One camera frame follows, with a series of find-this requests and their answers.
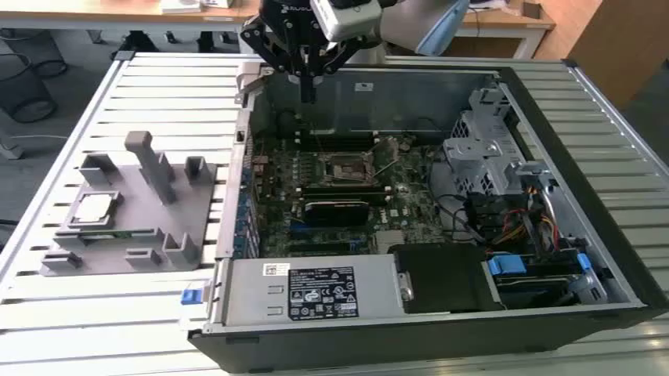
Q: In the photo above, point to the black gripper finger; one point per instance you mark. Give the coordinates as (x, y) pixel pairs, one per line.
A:
(271, 55)
(334, 58)

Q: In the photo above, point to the silver CPU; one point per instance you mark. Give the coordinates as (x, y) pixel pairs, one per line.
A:
(93, 207)

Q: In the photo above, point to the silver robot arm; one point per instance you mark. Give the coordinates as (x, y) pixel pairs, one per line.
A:
(402, 23)

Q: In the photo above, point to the CPU socket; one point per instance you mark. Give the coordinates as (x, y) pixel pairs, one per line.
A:
(345, 170)

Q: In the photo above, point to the black RAM slot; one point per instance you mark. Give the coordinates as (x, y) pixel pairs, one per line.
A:
(337, 137)
(345, 198)
(337, 145)
(345, 190)

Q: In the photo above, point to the white box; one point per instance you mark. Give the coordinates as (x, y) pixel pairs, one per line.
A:
(180, 7)

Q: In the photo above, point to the silver drive cage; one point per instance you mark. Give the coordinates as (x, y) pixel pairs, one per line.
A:
(470, 152)

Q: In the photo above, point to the wooden desk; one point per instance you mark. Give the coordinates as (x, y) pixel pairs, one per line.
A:
(77, 15)
(522, 23)

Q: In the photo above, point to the green motherboard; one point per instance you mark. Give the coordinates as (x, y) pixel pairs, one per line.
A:
(418, 196)

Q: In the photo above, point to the black graphics card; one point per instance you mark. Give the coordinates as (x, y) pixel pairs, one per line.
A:
(334, 213)

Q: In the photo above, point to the small cardboard box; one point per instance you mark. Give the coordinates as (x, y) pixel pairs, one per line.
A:
(531, 9)

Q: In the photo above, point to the silver heat sink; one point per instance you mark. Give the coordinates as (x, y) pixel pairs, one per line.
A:
(391, 239)

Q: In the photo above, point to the large black mesh wastebasket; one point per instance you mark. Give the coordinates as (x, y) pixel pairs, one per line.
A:
(25, 94)

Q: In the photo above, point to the black expansion slot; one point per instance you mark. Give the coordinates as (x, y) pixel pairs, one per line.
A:
(318, 247)

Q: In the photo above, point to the grey parts rack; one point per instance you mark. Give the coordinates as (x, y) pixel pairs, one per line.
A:
(136, 219)

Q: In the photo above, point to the wooden cabinet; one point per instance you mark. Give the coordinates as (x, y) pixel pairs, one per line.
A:
(617, 39)

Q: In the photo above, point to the green RAM stick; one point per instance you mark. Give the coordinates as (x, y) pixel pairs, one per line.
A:
(118, 235)

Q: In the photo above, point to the grey desk foot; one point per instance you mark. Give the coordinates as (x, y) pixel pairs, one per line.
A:
(11, 150)

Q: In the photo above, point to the black plastic shroud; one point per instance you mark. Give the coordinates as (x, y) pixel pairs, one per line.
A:
(443, 278)

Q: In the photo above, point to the silver power supply unit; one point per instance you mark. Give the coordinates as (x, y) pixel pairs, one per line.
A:
(251, 290)

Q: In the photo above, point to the hard disk in blue carrier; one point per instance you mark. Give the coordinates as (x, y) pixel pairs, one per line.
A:
(506, 266)

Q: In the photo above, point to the blue case latch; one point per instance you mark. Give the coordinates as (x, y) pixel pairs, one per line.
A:
(191, 297)

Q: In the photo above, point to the small blue clip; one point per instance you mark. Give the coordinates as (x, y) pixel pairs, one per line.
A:
(584, 264)

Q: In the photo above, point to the black PC case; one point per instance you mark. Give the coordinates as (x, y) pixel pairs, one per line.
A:
(418, 348)

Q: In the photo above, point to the grey case hinge bracket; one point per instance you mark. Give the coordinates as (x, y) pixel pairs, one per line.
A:
(248, 74)

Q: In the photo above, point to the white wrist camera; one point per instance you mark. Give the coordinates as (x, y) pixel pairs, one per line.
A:
(350, 19)

